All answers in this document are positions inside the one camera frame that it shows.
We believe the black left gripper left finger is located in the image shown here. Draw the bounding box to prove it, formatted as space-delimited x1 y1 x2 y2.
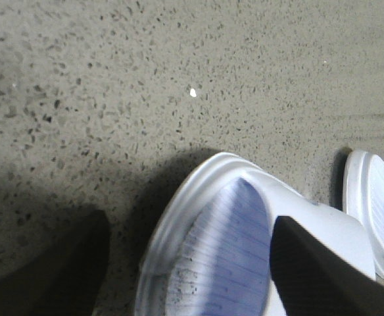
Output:
0 210 110 315

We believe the light blue slipper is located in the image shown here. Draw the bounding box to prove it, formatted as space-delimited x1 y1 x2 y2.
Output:
134 152 375 315
343 149 384 279

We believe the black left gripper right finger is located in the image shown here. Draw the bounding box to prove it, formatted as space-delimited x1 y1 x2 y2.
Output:
270 216 384 315

